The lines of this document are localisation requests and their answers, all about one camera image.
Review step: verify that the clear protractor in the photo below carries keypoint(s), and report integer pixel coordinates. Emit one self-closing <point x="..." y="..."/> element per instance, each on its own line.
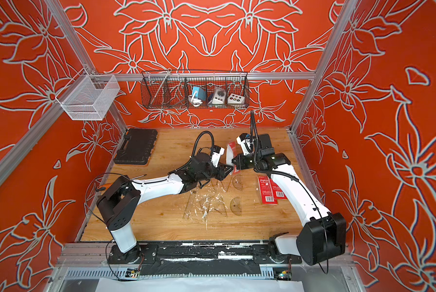
<point x="235" y="206"/>
<point x="237" y="182"/>

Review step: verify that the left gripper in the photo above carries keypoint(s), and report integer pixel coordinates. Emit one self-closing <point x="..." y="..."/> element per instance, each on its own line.
<point x="221" y="168"/>

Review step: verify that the blue white box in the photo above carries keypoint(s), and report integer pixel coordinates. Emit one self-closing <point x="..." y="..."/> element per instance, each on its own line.
<point x="198" y="93"/>

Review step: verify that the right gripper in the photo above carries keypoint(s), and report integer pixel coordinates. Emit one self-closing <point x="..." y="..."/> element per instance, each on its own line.
<point x="240" y="165"/>

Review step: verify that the white mesh basket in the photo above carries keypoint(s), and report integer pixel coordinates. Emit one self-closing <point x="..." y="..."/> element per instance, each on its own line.
<point x="87" y="99"/>

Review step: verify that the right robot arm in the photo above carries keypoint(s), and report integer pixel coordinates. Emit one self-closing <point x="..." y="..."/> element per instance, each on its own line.
<point x="323" y="235"/>

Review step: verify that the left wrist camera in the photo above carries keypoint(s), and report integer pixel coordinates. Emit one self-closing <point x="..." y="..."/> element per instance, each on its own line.
<point x="217" y="152"/>

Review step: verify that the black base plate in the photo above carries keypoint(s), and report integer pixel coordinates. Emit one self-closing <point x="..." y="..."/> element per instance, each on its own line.
<point x="200" y="259"/>

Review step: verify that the orange handled screwdriver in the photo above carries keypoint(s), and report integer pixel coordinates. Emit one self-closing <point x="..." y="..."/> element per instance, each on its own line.
<point x="106" y="186"/>

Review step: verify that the black tool case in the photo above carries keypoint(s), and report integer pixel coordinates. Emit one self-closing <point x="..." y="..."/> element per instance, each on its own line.
<point x="137" y="146"/>

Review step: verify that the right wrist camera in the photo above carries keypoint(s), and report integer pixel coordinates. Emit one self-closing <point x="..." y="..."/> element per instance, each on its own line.
<point x="244" y="140"/>

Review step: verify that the clear triangle ruler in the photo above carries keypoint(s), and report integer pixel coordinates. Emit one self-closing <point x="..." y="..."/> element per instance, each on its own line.
<point x="221" y="186"/>
<point x="218" y="205"/>

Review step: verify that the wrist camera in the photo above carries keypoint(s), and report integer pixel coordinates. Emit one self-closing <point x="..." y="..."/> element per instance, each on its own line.
<point x="217" y="152"/>
<point x="244" y="140"/>

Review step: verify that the black wire basket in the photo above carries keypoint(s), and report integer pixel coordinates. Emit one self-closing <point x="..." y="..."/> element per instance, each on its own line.
<point x="172" y="89"/>

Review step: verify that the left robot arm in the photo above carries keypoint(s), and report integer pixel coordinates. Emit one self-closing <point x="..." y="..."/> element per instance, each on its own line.
<point x="118" y="203"/>

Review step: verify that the white grey device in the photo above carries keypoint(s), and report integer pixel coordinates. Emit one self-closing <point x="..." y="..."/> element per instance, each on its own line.
<point x="218" y="97"/>

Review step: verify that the white dotted cube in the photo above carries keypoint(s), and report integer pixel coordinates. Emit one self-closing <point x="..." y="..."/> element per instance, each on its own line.
<point x="235" y="99"/>

